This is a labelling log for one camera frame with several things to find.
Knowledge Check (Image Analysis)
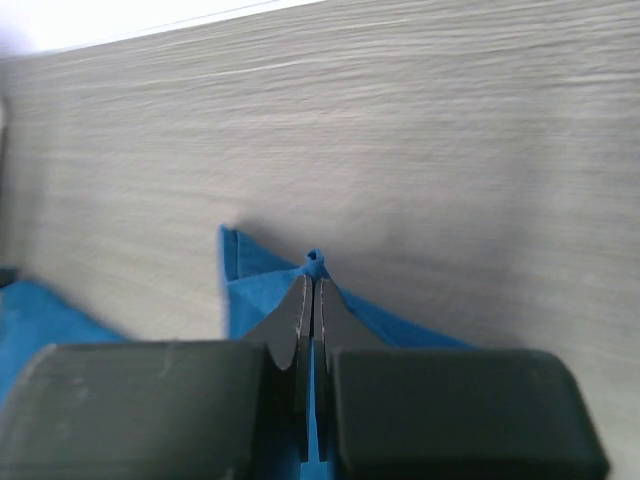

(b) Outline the dark blue t shirt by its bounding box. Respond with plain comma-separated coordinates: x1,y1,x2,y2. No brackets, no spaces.
1,229,470,479

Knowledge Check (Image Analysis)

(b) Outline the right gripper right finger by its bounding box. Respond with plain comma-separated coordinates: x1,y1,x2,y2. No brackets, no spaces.
313,278,610,479

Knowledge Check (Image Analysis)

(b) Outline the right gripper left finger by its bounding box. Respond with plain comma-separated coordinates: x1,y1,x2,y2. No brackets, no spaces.
1,275,313,479

